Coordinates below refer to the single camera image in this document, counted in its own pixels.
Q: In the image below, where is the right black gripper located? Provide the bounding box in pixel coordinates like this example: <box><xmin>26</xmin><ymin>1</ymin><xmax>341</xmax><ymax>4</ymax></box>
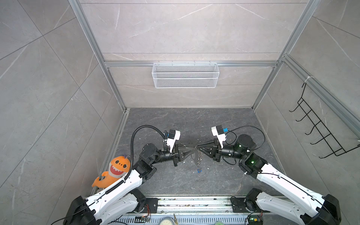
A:
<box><xmin>198</xmin><ymin>139</ymin><xmax>247</xmax><ymax>164</ymax></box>

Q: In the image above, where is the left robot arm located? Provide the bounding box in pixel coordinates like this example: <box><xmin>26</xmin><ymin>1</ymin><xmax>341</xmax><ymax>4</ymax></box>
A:
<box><xmin>63</xmin><ymin>143</ymin><xmax>196</xmax><ymax>225</ymax></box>

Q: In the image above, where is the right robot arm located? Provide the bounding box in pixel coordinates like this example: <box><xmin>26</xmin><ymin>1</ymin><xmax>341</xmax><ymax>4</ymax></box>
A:
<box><xmin>196</xmin><ymin>135</ymin><xmax>342</xmax><ymax>225</ymax></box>

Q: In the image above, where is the orange plush shark toy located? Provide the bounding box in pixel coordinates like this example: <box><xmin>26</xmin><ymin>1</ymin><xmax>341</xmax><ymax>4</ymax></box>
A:
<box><xmin>92</xmin><ymin>156</ymin><xmax>130</xmax><ymax>188</ymax></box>

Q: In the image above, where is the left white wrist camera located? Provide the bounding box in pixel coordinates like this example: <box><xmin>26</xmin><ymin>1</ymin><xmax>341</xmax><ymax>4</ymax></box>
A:
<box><xmin>166</xmin><ymin>129</ymin><xmax>181</xmax><ymax>153</ymax></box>

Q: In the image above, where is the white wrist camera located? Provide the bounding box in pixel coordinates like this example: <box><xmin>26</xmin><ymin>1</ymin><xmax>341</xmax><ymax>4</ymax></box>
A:
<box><xmin>211</xmin><ymin>125</ymin><xmax>227</xmax><ymax>149</ymax></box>
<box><xmin>166</xmin><ymin>129</ymin><xmax>181</xmax><ymax>153</ymax></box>

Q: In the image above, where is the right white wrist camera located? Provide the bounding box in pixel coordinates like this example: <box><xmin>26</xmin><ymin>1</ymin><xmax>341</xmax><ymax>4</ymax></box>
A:
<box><xmin>211</xmin><ymin>125</ymin><xmax>227</xmax><ymax>149</ymax></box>

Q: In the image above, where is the right black camera cable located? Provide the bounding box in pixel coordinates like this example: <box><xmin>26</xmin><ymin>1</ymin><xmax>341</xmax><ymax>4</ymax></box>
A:
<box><xmin>224</xmin><ymin>125</ymin><xmax>266</xmax><ymax>151</ymax></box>

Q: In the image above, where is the black corrugated cable conduit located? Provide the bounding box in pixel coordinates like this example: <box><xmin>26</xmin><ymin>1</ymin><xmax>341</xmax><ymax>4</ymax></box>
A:
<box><xmin>123</xmin><ymin>125</ymin><xmax>167</xmax><ymax>181</ymax></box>

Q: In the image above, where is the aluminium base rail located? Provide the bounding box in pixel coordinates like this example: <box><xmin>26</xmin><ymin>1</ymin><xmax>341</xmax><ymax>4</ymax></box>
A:
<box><xmin>73</xmin><ymin>195</ymin><xmax>313</xmax><ymax>225</ymax></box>

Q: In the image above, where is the white wire mesh basket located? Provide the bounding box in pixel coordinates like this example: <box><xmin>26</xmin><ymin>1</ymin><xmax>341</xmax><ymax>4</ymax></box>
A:
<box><xmin>151</xmin><ymin>62</ymin><xmax>220</xmax><ymax>89</ymax></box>

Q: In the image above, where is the black wire hook rack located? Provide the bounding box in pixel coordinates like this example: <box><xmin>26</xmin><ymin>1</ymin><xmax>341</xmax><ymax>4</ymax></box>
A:
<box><xmin>289</xmin><ymin>82</ymin><xmax>360</xmax><ymax>159</ymax></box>

